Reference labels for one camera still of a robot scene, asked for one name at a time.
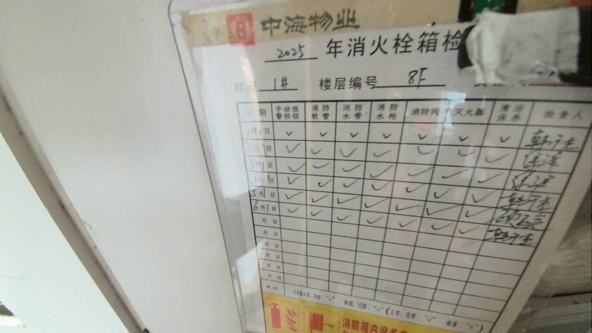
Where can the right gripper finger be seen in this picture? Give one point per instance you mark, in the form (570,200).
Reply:
(522,44)

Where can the laminated white inspection card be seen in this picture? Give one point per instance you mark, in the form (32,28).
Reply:
(370,208)

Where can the white cabinet door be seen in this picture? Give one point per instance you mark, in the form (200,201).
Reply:
(115,138)

